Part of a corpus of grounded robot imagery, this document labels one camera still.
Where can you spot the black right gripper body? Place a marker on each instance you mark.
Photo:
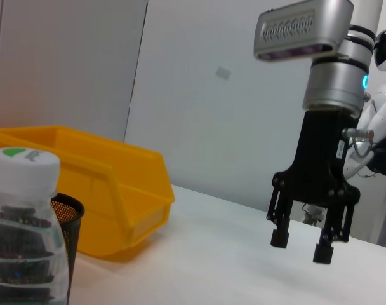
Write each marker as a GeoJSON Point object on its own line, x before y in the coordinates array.
{"type": "Point", "coordinates": [316, 165]}

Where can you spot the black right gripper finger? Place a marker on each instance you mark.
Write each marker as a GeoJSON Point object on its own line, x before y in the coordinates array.
{"type": "Point", "coordinates": [323, 252]}
{"type": "Point", "coordinates": [279, 236]}

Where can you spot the clear green-label water bottle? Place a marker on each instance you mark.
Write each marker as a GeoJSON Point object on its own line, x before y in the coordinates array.
{"type": "Point", "coordinates": [24, 222]}

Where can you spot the black mesh pen cup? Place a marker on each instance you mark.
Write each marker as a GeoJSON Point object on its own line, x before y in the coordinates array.
{"type": "Point", "coordinates": [70, 228]}

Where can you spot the right gripper metal connector plug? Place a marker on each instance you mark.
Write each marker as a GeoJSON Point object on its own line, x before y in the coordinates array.
{"type": "Point", "coordinates": [358, 134]}

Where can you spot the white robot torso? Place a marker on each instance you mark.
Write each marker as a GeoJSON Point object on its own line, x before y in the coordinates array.
{"type": "Point", "coordinates": [385, 105]}

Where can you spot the robot head black visor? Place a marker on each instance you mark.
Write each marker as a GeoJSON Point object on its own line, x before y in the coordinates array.
{"type": "Point", "coordinates": [385, 47]}

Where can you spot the yellow plastic bin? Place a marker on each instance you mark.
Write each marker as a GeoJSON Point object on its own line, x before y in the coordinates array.
{"type": "Point", "coordinates": [101, 178]}

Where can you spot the white wall sticker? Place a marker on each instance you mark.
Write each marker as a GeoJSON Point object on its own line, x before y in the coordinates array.
{"type": "Point", "coordinates": [223, 72]}

